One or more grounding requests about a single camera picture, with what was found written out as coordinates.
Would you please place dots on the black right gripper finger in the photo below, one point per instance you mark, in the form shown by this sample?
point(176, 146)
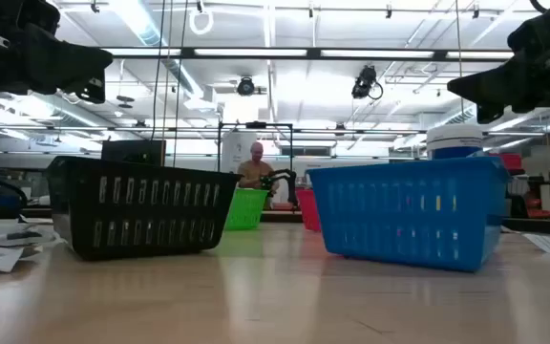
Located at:
point(504, 88)

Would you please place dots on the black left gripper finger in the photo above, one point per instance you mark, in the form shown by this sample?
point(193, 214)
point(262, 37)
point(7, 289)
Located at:
point(65, 62)

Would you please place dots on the black background robot arm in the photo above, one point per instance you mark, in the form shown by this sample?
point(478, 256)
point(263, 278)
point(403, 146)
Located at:
point(282, 178)

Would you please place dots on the white light strip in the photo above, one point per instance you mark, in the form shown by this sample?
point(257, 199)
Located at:
point(251, 52)
point(480, 55)
point(146, 51)
point(375, 53)

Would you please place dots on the white container with blue band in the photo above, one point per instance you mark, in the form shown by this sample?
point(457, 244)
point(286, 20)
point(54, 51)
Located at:
point(454, 141)

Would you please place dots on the red storage bin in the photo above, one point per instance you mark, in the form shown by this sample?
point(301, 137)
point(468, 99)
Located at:
point(506, 161)

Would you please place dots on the black monitor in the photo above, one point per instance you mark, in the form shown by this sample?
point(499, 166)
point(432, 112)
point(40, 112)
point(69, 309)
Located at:
point(134, 153)

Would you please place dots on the blue plastic basket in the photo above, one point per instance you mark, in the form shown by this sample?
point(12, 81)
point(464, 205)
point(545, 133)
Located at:
point(408, 215)

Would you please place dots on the black plastic basket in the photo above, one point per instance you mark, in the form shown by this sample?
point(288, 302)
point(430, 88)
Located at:
point(136, 205)

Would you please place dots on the black round ceiling fixture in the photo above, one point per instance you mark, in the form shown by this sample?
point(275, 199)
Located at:
point(245, 87)

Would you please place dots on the white cylindrical tank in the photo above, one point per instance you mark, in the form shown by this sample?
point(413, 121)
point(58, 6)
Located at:
point(237, 150)

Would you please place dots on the person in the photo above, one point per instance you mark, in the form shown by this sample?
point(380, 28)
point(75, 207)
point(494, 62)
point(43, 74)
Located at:
point(256, 172)

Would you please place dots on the red plastic basket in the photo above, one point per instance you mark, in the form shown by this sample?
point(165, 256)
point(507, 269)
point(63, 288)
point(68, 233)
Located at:
point(309, 210)

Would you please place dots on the green plastic basket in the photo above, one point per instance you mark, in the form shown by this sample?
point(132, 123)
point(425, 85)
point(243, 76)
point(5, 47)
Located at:
point(245, 208)

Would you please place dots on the black overhead camera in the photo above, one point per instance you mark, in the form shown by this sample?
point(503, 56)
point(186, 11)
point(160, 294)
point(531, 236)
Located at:
point(365, 81)

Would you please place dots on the black aluminium rig frame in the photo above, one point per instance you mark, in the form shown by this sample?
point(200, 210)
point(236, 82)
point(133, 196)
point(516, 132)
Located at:
point(256, 53)

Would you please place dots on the black background frame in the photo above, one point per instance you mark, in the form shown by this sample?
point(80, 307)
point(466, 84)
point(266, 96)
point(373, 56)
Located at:
point(256, 124)

